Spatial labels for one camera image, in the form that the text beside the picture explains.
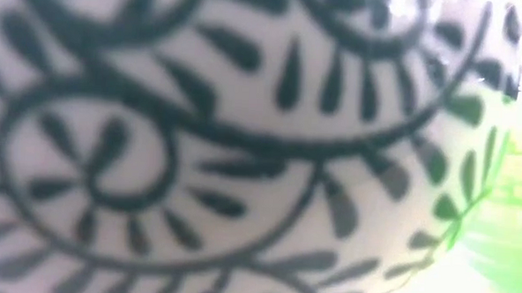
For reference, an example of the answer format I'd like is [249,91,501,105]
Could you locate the white bowl dark vine pattern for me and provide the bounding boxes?
[0,0,522,293]

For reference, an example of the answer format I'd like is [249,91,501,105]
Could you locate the green plastic bowl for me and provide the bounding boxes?
[439,90,522,293]

